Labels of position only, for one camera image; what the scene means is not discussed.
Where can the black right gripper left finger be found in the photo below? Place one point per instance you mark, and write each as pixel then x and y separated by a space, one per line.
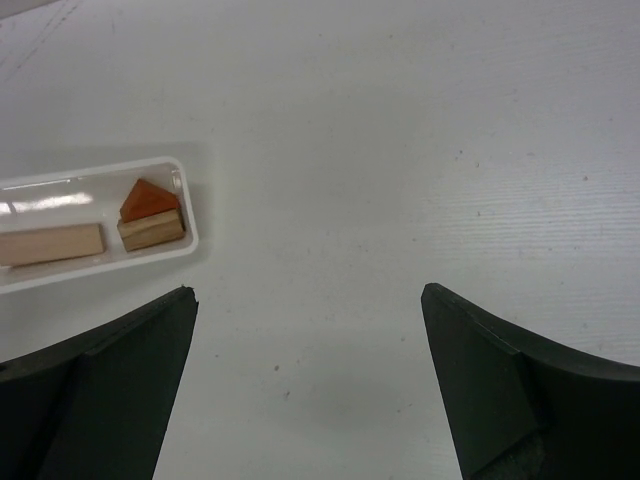
pixel 97 405

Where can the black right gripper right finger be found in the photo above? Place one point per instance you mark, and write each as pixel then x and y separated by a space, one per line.
pixel 521 406

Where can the dark striped wood block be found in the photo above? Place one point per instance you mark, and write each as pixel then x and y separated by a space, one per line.
pixel 151 230

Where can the orange triangular wood block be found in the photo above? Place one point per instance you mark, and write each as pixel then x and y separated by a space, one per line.
pixel 147 199

